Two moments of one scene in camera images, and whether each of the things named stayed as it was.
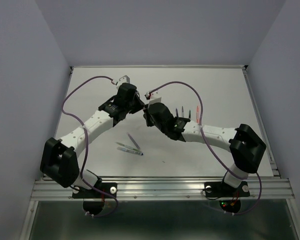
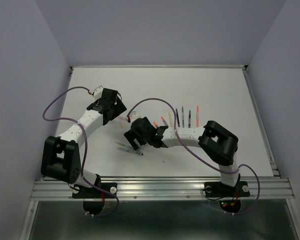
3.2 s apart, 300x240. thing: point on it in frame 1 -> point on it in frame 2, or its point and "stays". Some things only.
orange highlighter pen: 197,114 stays
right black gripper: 146,114 -> 131,135
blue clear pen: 130,151 stays
